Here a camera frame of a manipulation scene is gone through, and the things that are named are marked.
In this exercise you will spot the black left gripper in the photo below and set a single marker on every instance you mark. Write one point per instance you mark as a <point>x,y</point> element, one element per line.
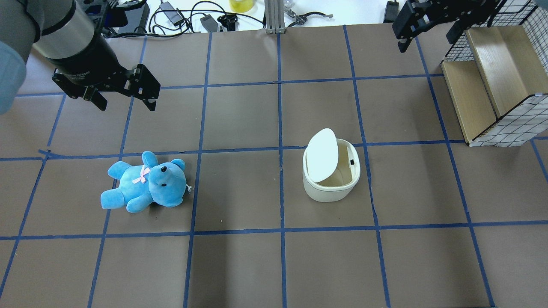
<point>87,58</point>

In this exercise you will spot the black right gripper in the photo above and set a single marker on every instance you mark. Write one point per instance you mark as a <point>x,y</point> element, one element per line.
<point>429,18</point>

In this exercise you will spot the white trash can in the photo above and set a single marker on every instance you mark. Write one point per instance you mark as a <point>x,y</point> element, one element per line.
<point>331,167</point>

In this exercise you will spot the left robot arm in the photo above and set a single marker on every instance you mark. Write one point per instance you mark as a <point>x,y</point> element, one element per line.
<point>69,34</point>

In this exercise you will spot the black power adapter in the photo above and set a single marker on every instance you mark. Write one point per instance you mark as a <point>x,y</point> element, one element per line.
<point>173,15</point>

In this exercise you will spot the blue teddy bear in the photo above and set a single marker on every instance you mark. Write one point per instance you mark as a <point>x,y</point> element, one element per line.
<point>151,182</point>

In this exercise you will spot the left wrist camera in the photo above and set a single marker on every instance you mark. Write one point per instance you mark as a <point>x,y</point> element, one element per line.
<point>117,19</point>

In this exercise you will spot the wire basket with wood box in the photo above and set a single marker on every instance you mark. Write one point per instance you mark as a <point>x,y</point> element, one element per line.
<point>496,74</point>

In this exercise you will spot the aluminium frame post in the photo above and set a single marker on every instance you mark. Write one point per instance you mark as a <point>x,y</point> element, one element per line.
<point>274,17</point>

